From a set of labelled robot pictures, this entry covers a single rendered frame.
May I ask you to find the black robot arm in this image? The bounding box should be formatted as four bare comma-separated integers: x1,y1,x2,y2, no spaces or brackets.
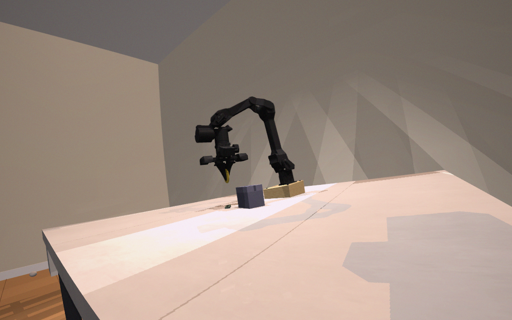
195,96,297,186

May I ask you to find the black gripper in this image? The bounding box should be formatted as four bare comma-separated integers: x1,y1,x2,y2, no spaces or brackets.
200,140,248,181

